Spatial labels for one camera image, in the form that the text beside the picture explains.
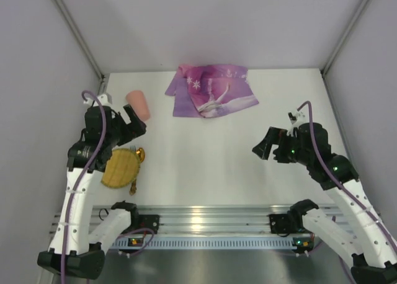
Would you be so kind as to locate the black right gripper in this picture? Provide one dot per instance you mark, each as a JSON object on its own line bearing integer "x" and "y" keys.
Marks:
{"x": 278, "y": 144}

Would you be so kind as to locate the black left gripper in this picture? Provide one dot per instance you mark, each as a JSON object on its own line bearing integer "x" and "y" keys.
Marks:
{"x": 124, "y": 129}

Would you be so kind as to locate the gold spoon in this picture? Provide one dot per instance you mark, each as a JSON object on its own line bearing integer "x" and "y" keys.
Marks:
{"x": 140, "y": 157}

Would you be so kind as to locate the pink plastic cup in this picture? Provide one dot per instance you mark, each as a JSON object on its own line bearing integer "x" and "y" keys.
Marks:
{"x": 137, "y": 100}

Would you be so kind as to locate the yellow woven round plate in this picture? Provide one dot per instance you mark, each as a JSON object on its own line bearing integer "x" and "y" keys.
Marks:
{"x": 121, "y": 169}

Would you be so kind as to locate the purple princess placemat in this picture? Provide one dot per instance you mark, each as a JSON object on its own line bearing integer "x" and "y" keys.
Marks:
{"x": 210, "y": 91}

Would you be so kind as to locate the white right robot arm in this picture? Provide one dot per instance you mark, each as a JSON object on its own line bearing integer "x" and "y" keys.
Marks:
{"x": 370, "y": 251}

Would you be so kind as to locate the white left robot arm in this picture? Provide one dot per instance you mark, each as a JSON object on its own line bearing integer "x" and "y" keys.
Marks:
{"x": 75, "y": 251}

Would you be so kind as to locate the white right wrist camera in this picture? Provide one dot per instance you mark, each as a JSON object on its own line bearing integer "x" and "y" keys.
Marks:
{"x": 296, "y": 118}

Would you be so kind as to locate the aluminium mounting rail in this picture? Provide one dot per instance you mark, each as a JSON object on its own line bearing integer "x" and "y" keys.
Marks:
{"x": 207, "y": 220}

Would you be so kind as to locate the white slotted cable duct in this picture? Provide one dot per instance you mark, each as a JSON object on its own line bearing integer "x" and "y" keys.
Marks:
{"x": 255, "y": 242}

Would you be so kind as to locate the left aluminium frame post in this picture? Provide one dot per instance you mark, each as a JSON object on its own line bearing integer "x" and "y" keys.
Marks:
{"x": 74, "y": 29}

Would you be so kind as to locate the aluminium frame post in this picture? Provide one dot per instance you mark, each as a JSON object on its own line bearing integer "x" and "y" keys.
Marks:
{"x": 358, "y": 12}
{"x": 74, "y": 29}

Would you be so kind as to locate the right aluminium frame post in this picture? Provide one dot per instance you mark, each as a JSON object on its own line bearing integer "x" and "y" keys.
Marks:
{"x": 358, "y": 12}

